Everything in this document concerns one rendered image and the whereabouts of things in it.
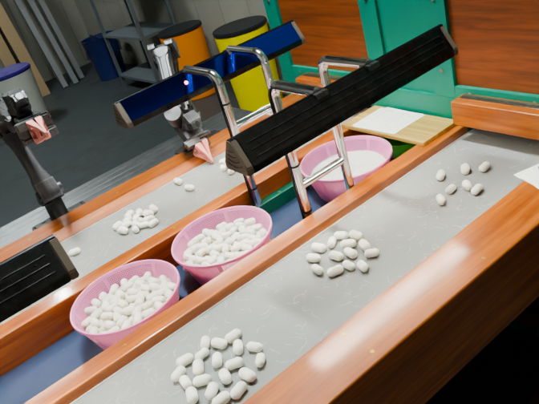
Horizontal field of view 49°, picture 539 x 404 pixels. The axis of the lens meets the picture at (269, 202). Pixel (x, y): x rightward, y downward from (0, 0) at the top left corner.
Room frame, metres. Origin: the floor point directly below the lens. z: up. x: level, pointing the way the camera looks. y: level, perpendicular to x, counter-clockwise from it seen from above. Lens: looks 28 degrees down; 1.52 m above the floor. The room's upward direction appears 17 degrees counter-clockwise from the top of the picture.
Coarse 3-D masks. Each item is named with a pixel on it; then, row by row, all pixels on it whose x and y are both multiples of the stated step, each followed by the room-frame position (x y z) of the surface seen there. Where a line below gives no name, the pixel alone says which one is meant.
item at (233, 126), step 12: (228, 48) 1.70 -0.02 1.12; (240, 48) 1.65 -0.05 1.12; (252, 48) 1.61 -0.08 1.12; (264, 60) 1.57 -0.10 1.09; (192, 72) 1.59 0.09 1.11; (204, 72) 1.54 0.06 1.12; (216, 72) 1.51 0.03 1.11; (264, 72) 1.57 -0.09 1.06; (216, 84) 1.50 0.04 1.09; (228, 96) 1.50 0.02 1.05; (228, 108) 1.49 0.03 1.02; (264, 108) 1.55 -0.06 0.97; (228, 120) 1.49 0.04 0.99; (240, 120) 1.51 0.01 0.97; (252, 120) 1.52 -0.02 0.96; (252, 180) 1.49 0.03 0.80; (252, 192) 1.49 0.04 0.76; (276, 192) 1.54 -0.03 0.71; (288, 192) 1.54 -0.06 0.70; (264, 204) 1.50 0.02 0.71; (276, 204) 1.51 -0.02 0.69
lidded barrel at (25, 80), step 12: (0, 72) 5.77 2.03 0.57; (12, 72) 5.58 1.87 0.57; (24, 72) 5.64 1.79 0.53; (0, 84) 5.53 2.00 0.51; (12, 84) 5.54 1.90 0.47; (24, 84) 5.60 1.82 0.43; (36, 84) 5.75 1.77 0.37; (0, 96) 5.55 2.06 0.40; (36, 96) 5.66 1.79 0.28; (36, 108) 5.62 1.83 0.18
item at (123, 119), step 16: (272, 32) 1.78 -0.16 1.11; (288, 32) 1.79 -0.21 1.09; (272, 48) 1.74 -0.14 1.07; (288, 48) 1.76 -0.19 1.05; (208, 64) 1.66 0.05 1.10; (224, 64) 1.67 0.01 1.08; (240, 64) 1.69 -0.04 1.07; (256, 64) 1.70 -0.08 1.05; (160, 80) 1.60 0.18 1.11; (176, 80) 1.61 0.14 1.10; (192, 80) 1.62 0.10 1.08; (208, 80) 1.63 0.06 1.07; (224, 80) 1.65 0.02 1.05; (128, 96) 1.55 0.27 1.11; (144, 96) 1.56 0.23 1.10; (160, 96) 1.57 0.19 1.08; (176, 96) 1.58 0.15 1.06; (192, 96) 1.60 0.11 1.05; (128, 112) 1.52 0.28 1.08; (144, 112) 1.53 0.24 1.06; (160, 112) 1.54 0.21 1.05; (128, 128) 1.50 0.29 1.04
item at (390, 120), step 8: (376, 112) 1.73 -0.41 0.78; (384, 112) 1.72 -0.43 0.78; (392, 112) 1.70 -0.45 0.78; (400, 112) 1.68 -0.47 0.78; (408, 112) 1.66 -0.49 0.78; (360, 120) 1.71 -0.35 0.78; (368, 120) 1.69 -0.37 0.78; (376, 120) 1.67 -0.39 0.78; (384, 120) 1.66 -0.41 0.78; (392, 120) 1.64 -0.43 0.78; (400, 120) 1.62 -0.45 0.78; (408, 120) 1.60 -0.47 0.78; (368, 128) 1.64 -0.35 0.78; (376, 128) 1.62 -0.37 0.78; (384, 128) 1.60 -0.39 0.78; (392, 128) 1.58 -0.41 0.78; (400, 128) 1.57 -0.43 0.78
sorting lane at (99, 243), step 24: (216, 168) 1.78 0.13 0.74; (264, 168) 1.67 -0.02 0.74; (168, 192) 1.71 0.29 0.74; (192, 192) 1.65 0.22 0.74; (216, 192) 1.61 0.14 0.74; (120, 216) 1.64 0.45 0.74; (168, 216) 1.55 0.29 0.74; (72, 240) 1.58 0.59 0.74; (96, 240) 1.54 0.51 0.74; (120, 240) 1.49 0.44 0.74; (96, 264) 1.40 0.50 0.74
